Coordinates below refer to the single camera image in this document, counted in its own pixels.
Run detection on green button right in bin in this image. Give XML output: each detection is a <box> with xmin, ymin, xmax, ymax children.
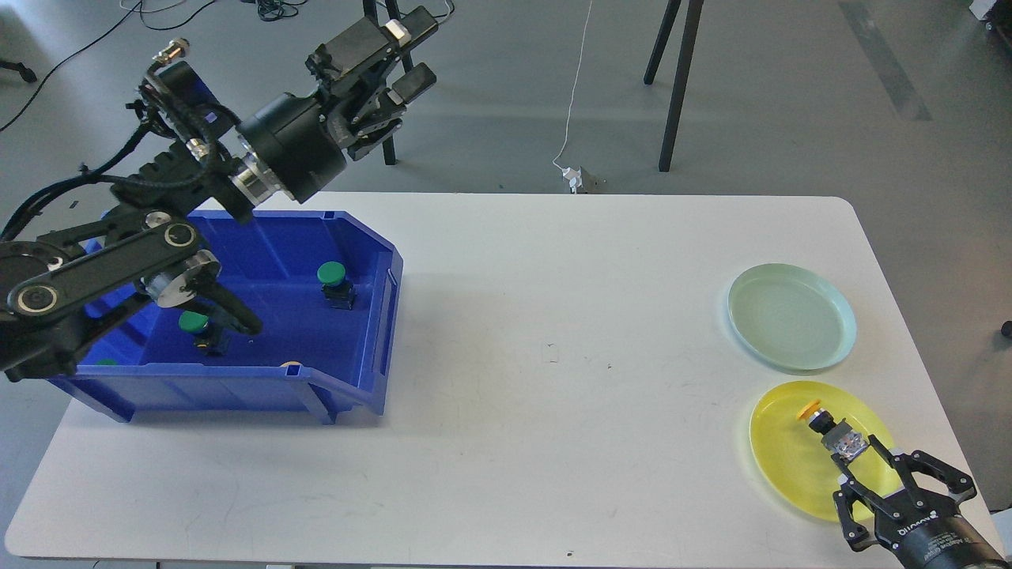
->
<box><xmin>315</xmin><ymin>262</ymin><xmax>357</xmax><ymax>311</ymax></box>

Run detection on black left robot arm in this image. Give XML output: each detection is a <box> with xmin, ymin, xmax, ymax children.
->
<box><xmin>2</xmin><ymin>6</ymin><xmax>440</xmax><ymax>382</ymax></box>

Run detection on black floor cables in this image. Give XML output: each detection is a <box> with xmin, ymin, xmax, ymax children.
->
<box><xmin>0</xmin><ymin>0</ymin><xmax>455</xmax><ymax>134</ymax></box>

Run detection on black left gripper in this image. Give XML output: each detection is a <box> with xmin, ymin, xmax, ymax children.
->
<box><xmin>236</xmin><ymin>7</ymin><xmax>440</xmax><ymax>204</ymax></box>

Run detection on light green plate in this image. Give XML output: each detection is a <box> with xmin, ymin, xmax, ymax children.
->
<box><xmin>727</xmin><ymin>263</ymin><xmax>857</xmax><ymax>374</ymax></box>

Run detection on white cable with plug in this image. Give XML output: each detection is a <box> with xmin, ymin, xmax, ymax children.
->
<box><xmin>552</xmin><ymin>0</ymin><xmax>595</xmax><ymax>194</ymax></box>

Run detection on yellow plate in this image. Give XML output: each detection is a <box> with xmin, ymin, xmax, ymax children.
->
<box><xmin>750</xmin><ymin>381</ymin><xmax>895</xmax><ymax>522</ymax></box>

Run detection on black tripod leg right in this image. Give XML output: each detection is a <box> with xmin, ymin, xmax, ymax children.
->
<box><xmin>643</xmin><ymin>1</ymin><xmax>704</xmax><ymax>172</ymax></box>

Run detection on green push button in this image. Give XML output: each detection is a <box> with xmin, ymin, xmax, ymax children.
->
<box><xmin>177</xmin><ymin>311</ymin><xmax>228</xmax><ymax>356</ymax></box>

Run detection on yellow push button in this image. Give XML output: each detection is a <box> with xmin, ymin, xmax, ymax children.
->
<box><xmin>796</xmin><ymin>399</ymin><xmax>870</xmax><ymax>464</ymax></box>

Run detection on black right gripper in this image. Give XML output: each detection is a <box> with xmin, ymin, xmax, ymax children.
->
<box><xmin>824</xmin><ymin>435</ymin><xmax>1009</xmax><ymax>568</ymax></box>

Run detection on blue plastic bin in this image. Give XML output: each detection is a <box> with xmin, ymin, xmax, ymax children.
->
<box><xmin>48</xmin><ymin>210</ymin><xmax>402</xmax><ymax>424</ymax></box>

